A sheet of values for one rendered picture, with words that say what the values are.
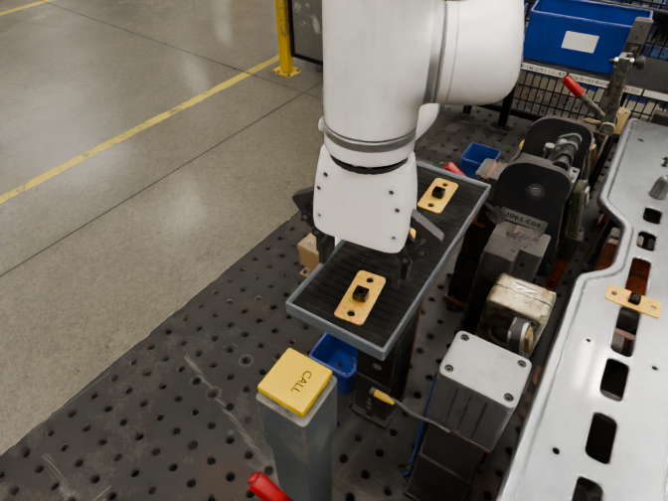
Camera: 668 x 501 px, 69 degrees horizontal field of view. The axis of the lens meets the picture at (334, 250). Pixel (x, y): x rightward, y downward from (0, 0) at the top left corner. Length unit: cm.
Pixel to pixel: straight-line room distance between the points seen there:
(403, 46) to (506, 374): 41
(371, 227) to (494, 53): 19
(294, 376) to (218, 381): 57
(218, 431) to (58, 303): 149
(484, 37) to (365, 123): 11
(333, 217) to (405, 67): 18
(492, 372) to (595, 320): 30
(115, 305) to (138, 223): 54
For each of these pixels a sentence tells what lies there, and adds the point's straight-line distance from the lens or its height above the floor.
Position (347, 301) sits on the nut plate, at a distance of 61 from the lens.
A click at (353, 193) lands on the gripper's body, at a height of 134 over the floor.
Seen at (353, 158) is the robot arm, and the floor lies 139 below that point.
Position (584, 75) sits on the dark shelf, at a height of 103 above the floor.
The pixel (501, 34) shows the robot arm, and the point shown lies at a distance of 40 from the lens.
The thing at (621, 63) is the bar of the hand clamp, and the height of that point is 120.
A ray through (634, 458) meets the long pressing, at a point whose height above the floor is 100.
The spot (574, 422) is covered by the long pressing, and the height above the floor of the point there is 100.
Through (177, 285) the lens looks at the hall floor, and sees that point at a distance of 229.
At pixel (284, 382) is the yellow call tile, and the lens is 55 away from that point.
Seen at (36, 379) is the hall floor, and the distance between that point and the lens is 221.
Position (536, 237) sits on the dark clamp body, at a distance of 88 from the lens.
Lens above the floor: 163
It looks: 44 degrees down
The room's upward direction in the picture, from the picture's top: straight up
